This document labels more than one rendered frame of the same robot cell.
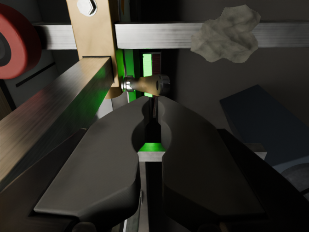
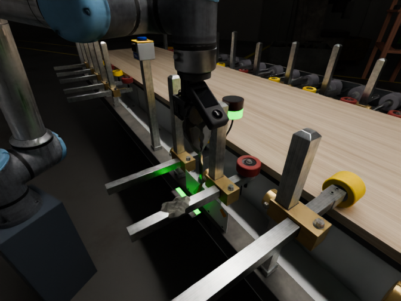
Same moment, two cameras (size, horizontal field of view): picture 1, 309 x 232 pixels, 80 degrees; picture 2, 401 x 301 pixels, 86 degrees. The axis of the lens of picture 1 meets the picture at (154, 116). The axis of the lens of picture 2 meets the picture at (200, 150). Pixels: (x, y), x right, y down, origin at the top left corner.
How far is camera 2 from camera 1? 0.48 m
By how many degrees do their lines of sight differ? 32
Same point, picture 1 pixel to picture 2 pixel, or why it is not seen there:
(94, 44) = (222, 180)
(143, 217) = (142, 138)
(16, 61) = (240, 161)
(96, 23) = (225, 186)
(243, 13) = (178, 212)
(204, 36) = (185, 201)
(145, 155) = (172, 162)
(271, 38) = (157, 215)
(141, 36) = (207, 192)
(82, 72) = (219, 163)
